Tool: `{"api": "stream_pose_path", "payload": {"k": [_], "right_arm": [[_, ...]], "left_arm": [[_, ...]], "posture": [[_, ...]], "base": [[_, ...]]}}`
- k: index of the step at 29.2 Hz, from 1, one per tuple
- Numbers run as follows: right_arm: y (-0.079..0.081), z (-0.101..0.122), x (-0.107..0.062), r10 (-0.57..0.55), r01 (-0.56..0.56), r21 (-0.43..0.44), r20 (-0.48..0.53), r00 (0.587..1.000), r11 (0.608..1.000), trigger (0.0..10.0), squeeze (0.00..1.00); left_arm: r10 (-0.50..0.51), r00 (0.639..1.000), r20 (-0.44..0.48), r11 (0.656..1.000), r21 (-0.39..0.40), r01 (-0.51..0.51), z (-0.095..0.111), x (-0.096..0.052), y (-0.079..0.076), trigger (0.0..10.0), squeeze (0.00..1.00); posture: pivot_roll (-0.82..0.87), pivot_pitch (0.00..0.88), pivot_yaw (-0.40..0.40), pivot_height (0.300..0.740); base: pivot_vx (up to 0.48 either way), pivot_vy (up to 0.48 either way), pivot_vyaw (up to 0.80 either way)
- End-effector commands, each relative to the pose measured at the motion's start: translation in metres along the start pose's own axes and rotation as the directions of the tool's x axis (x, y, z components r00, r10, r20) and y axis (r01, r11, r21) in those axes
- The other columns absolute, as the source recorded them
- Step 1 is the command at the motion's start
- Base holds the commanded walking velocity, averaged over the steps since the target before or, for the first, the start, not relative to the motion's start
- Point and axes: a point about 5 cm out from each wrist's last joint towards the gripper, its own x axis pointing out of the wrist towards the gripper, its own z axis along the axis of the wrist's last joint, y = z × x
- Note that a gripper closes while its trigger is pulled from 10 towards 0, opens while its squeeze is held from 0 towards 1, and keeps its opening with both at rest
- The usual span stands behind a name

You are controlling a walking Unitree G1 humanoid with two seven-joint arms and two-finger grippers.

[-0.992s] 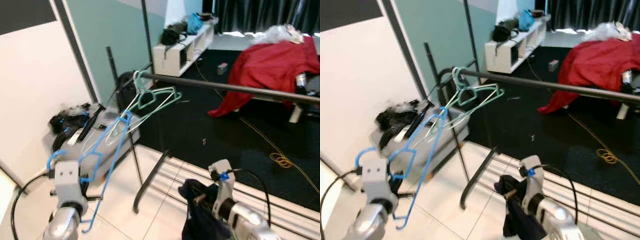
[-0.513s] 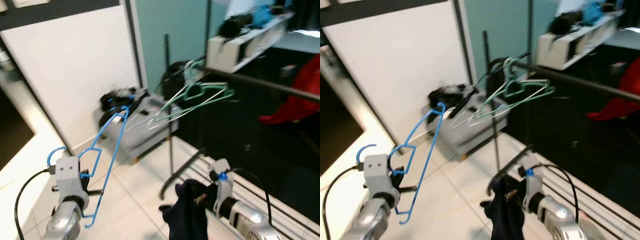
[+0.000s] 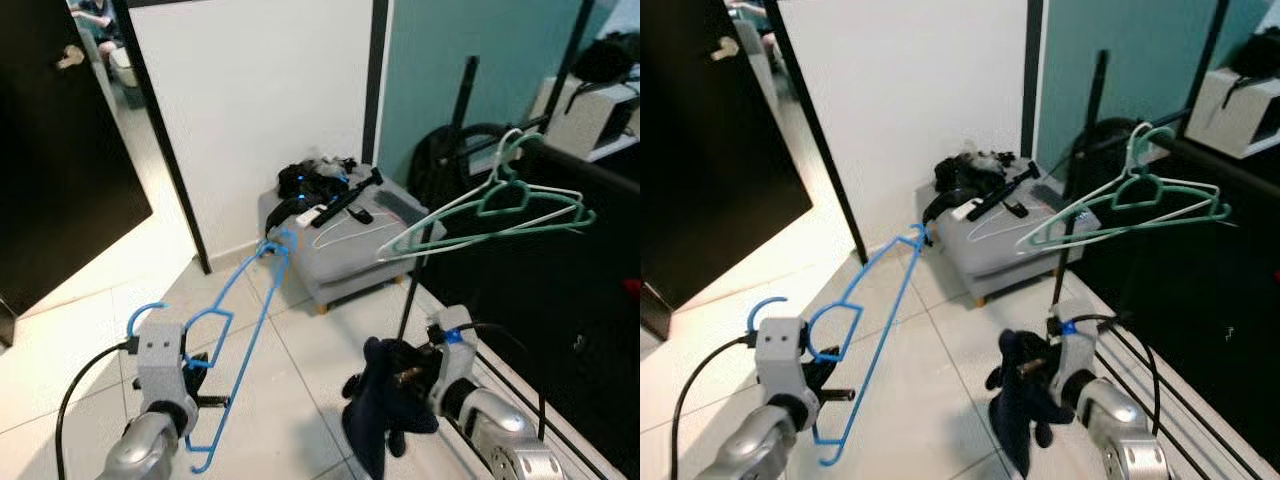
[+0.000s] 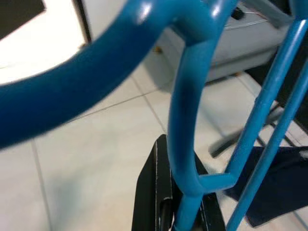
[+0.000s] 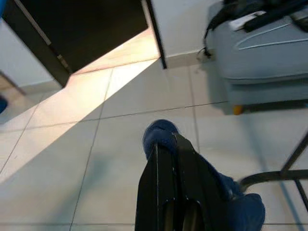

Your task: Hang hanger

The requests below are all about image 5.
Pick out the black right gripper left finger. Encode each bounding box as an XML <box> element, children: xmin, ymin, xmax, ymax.
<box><xmin>135</xmin><ymin>144</ymin><xmax>179</xmax><ymax>231</ymax></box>

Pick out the black door frame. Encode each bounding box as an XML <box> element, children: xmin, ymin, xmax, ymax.
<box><xmin>141</xmin><ymin>0</ymin><xmax>168</xmax><ymax>70</ymax></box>

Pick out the black strap bag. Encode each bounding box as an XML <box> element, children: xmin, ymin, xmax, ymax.
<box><xmin>204</xmin><ymin>0</ymin><xmax>308</xmax><ymax>58</ymax></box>

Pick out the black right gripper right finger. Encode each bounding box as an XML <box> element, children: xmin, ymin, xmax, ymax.
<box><xmin>177</xmin><ymin>134</ymin><xmax>231</xmax><ymax>231</ymax></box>

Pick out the black metal clothes rack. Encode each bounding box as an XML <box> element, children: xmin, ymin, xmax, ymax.
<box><xmin>238</xmin><ymin>129</ymin><xmax>308</xmax><ymax>231</ymax></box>

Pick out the white wire hanger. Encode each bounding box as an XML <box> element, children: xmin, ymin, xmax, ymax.
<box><xmin>237</xmin><ymin>23</ymin><xmax>308</xmax><ymax>50</ymax></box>

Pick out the grey upholstered ottoman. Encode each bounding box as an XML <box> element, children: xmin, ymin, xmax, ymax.
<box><xmin>204</xmin><ymin>0</ymin><xmax>308</xmax><ymax>116</ymax></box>

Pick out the black door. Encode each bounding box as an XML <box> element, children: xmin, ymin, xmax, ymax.
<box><xmin>1</xmin><ymin>0</ymin><xmax>149</xmax><ymax>88</ymax></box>

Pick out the navy blue garment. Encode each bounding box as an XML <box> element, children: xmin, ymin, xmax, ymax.
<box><xmin>141</xmin><ymin>119</ymin><xmax>267</xmax><ymax>231</ymax></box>

